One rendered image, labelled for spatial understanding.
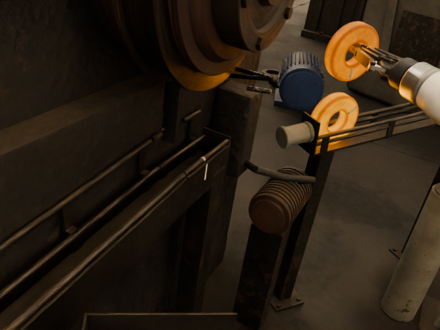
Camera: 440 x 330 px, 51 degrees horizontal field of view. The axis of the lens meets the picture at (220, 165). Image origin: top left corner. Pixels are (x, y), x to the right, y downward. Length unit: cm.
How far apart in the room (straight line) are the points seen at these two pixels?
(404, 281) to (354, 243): 43
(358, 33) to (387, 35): 232
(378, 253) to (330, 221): 25
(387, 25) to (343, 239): 190
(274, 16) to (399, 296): 115
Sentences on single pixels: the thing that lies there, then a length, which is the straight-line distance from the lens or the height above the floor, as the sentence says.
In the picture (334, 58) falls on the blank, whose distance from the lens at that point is 123.
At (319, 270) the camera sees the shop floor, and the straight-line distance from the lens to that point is 188.
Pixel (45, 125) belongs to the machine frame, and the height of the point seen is 87.
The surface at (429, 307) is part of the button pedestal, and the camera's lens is 193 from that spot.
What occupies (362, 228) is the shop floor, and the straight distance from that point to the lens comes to 219.
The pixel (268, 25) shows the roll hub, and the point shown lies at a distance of 87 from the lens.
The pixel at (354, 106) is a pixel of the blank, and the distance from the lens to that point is 135.
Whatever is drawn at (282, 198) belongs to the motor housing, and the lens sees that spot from 125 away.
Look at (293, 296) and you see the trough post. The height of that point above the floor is 1.
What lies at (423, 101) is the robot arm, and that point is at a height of 89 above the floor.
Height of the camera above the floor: 121
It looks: 31 degrees down
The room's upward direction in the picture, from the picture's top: 9 degrees clockwise
